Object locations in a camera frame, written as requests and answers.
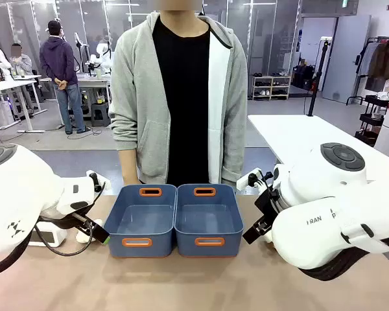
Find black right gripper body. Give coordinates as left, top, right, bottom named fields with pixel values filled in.
left=253, top=187, right=281, bottom=228

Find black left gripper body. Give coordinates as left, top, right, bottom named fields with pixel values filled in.
left=37, top=211, right=95, bottom=233

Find white pear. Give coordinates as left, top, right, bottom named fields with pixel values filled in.
left=76, top=218, right=104, bottom=244

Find white digital clock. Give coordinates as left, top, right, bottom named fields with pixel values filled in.
left=27, top=222, right=67, bottom=249

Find person's right forearm grey sleeve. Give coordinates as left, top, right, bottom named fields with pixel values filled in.
left=111, top=119, right=140, bottom=179

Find person's left forearm grey sleeve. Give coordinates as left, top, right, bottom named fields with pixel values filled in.
left=220, top=119, right=248, bottom=192

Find person's right hand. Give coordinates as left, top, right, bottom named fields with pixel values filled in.
left=121, top=174, right=142, bottom=187

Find white table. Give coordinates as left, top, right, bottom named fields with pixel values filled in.
left=247, top=114, right=389, bottom=183

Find grey step stool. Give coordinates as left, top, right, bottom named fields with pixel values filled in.
left=90, top=102, right=112, bottom=128

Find wooden shoe rack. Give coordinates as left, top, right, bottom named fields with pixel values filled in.
left=252, top=75, right=292, bottom=101

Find black utility cart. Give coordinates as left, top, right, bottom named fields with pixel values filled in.
left=354, top=94, right=389, bottom=147

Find black tripod stand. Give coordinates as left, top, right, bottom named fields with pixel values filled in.
left=307, top=36, right=332, bottom=117

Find person in grey hoodie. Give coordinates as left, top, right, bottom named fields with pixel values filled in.
left=109, top=11, right=249, bottom=192

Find white desk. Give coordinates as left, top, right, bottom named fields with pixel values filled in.
left=0, top=75, right=48, bottom=134

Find man in purple hoodie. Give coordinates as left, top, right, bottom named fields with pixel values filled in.
left=39, top=19, right=91, bottom=135

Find seated person grey top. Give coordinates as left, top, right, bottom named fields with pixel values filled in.
left=8, top=43, right=35, bottom=78

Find grey door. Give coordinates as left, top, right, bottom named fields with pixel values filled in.
left=322, top=14, right=371, bottom=104

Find black clothes rack with coats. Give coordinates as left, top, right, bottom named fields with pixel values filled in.
left=346, top=36, right=389, bottom=106

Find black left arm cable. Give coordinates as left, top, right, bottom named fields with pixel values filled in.
left=34, top=213, right=95, bottom=257

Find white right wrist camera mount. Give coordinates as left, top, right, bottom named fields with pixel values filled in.
left=236, top=167, right=263, bottom=191

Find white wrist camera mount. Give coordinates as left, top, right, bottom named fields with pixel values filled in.
left=236, top=167, right=263, bottom=191
left=86, top=169, right=112, bottom=192

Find blue basket orange handles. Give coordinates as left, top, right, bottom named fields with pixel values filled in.
left=103, top=183, right=178, bottom=259
left=174, top=183, right=244, bottom=258

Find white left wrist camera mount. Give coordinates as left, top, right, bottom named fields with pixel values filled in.
left=86, top=169, right=112, bottom=192

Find black right arm cable sleeve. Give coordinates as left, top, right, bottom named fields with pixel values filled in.
left=296, top=236, right=389, bottom=282

